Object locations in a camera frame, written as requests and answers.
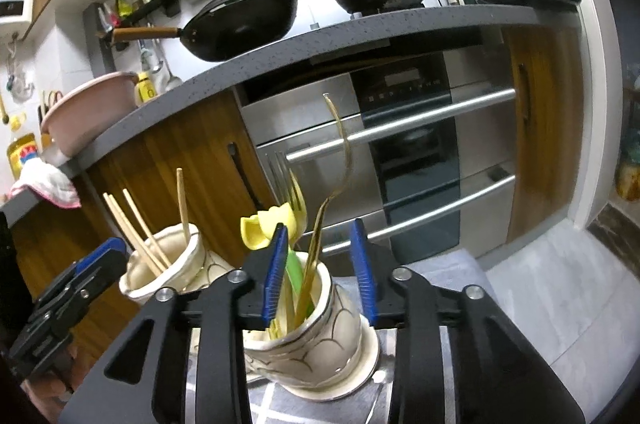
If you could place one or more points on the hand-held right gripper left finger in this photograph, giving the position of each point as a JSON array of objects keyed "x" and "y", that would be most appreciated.
[{"x": 275, "y": 276}]

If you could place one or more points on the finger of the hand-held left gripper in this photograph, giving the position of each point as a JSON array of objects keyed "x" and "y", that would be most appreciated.
[
  {"x": 102, "y": 254},
  {"x": 65, "y": 319}
]

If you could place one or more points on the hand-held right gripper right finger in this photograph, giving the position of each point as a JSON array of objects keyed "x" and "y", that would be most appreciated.
[{"x": 362, "y": 271}]

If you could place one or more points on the wooden chopstick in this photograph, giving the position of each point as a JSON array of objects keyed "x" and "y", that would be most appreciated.
[
  {"x": 183, "y": 204},
  {"x": 145, "y": 226},
  {"x": 130, "y": 231}
]

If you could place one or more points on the gold metal fork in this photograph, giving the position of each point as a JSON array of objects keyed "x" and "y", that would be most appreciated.
[{"x": 297, "y": 204}]

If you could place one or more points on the cream ceramic double utensil holder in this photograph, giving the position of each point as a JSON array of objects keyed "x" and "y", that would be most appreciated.
[{"x": 325, "y": 344}]

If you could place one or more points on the silver metal fork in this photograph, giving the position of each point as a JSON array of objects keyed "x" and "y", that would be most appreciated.
[{"x": 276, "y": 176}]

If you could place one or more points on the grey striped cloth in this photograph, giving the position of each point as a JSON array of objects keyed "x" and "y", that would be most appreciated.
[{"x": 440, "y": 274}]

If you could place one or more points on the white pink-edged cloth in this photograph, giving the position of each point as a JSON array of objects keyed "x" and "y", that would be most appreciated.
[{"x": 45, "y": 186}]

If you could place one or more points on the yellow oil bottle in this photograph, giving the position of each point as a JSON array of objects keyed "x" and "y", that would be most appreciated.
[{"x": 21, "y": 154}]

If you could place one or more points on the stainless steel built-in oven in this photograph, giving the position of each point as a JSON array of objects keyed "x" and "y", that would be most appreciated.
[{"x": 420, "y": 164}]

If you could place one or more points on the pink plastic basin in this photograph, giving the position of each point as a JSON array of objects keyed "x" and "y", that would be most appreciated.
[{"x": 85, "y": 114}]

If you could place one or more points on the small yellow bottle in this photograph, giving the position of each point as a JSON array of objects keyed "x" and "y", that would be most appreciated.
[{"x": 144, "y": 88}]

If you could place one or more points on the hanging metal ladle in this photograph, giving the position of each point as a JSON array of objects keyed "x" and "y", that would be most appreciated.
[{"x": 171, "y": 74}]

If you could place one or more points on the grey stone countertop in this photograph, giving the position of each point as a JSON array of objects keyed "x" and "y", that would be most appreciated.
[{"x": 350, "y": 29}]

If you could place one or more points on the yellow bag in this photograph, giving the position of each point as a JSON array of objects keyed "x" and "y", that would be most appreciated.
[{"x": 629, "y": 179}]

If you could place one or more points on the black wall spice rack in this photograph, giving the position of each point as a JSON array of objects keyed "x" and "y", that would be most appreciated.
[{"x": 150, "y": 7}]

